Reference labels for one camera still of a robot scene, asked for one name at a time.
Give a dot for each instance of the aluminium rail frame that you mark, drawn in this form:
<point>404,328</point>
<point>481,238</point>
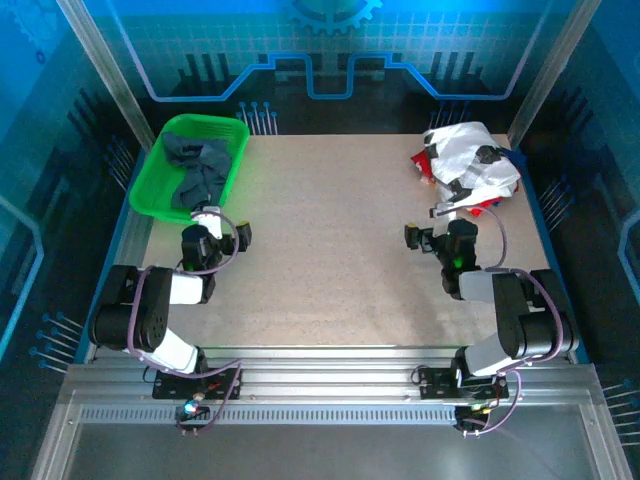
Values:
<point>325,380</point>

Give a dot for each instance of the small board with green light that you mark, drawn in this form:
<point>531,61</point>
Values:
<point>192,407</point>

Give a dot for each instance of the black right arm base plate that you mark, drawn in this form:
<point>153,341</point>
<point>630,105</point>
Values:
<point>437,385</point>

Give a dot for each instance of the green plastic basket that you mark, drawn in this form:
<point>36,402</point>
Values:
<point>150,195</point>

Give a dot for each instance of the blue table edge strip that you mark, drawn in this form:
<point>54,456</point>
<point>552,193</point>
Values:
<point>546,235</point>

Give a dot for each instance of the red t-shirt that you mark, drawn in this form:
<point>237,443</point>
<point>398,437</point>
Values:
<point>420,162</point>

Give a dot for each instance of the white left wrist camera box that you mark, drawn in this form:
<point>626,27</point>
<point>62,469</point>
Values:
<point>214,225</point>

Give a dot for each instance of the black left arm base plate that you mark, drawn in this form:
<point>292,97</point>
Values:
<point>170,387</point>

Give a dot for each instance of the aluminium corner post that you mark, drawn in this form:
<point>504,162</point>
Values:
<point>550,75</point>
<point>107,75</point>

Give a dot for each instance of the small board with yellow light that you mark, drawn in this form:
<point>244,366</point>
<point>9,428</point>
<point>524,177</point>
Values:
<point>475,409</point>

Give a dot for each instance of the dark blue t-shirt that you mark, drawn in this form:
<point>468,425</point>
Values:
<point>200,170</point>

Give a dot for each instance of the white t-shirt with black print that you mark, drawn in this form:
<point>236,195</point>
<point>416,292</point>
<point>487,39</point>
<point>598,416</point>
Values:
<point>465,150</point>

